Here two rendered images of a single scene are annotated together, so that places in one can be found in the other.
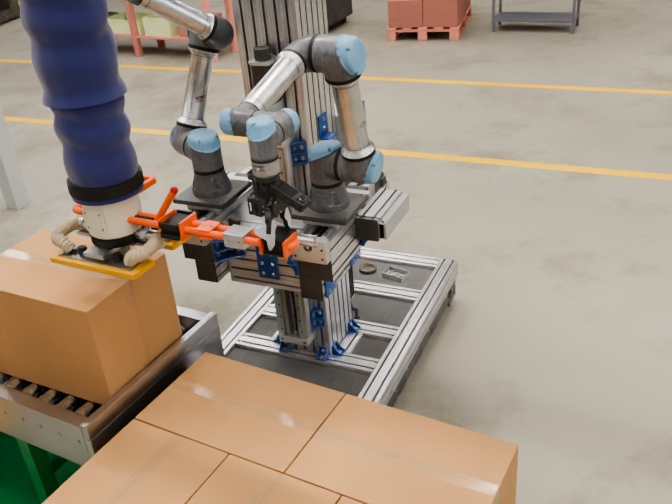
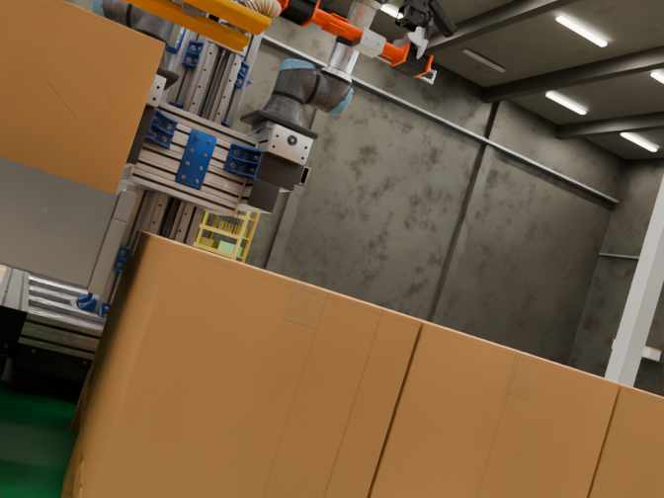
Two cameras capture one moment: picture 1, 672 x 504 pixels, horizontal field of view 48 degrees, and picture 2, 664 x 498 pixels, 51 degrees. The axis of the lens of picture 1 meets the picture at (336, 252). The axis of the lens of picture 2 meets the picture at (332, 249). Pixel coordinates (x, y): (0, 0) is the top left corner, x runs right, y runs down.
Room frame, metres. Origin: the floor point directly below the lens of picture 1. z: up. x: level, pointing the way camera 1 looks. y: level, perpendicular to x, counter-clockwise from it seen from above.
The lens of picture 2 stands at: (0.69, 1.63, 0.55)
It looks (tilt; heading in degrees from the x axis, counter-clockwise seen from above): 3 degrees up; 310
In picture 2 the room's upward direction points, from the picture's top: 18 degrees clockwise
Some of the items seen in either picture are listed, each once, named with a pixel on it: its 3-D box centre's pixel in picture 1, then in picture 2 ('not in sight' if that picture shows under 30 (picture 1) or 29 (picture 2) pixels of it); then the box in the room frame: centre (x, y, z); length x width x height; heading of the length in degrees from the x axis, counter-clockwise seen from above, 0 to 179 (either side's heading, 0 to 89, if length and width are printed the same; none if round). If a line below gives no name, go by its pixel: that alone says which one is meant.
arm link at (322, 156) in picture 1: (327, 161); (295, 80); (2.45, 0.00, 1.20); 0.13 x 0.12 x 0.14; 62
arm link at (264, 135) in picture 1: (262, 138); not in sight; (1.88, 0.16, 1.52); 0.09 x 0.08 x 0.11; 152
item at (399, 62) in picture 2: (278, 243); (411, 60); (1.86, 0.16, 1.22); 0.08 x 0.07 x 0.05; 62
